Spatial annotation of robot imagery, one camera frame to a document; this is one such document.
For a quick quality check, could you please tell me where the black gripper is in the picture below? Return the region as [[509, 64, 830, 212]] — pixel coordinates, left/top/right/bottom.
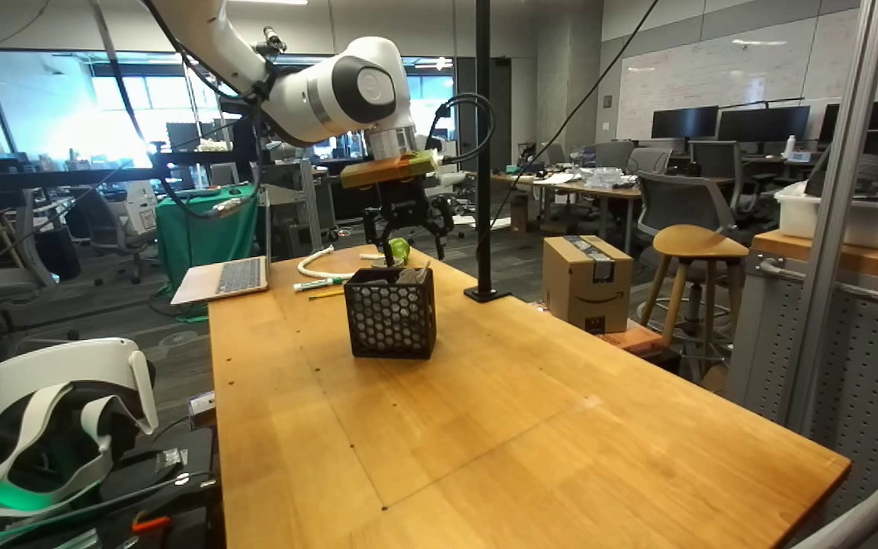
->
[[363, 179, 448, 268]]

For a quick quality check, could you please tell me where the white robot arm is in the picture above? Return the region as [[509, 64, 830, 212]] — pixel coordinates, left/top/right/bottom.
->
[[145, 0, 448, 250]]

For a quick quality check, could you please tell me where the black perforated box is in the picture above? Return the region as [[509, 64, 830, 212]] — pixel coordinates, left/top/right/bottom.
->
[[346, 268, 437, 359]]

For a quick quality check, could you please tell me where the cardboard box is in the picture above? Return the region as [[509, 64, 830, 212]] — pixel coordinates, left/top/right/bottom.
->
[[544, 234, 634, 331]]

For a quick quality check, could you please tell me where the small green plant pot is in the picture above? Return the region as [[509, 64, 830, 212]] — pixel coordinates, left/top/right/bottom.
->
[[387, 237, 411, 268]]

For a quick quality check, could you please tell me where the black vertical pole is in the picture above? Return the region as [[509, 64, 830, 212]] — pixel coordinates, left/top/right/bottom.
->
[[464, 0, 503, 303]]

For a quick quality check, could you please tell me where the green cloth covered table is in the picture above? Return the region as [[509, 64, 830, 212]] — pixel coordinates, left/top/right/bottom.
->
[[156, 183, 259, 289]]

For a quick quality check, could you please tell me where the silver laptop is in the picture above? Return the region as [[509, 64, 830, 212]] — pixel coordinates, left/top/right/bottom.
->
[[172, 255, 270, 306]]

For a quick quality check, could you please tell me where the grey office chair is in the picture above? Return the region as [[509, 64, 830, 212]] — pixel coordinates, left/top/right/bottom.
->
[[636, 175, 738, 240]]

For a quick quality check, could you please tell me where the wooden stool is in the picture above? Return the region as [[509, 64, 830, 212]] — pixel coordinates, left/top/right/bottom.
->
[[639, 223, 751, 379]]

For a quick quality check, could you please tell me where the black computer monitor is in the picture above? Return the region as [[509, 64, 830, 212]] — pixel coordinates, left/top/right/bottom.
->
[[653, 107, 721, 138]]

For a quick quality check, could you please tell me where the white VR headset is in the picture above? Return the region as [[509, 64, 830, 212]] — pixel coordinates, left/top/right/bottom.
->
[[0, 335, 160, 520]]

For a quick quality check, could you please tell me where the white storage bin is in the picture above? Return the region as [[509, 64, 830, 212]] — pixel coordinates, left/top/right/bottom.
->
[[773, 179, 878, 255]]

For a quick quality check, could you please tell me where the wrist camera mount plate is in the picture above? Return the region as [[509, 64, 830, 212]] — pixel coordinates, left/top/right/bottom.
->
[[343, 154, 434, 189]]

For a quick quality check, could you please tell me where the white cable loop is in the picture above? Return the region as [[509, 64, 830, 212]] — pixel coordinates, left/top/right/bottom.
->
[[296, 243, 380, 284]]

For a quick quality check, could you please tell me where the silver aluminium frame post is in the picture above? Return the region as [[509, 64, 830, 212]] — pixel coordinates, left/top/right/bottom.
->
[[787, 0, 878, 437]]

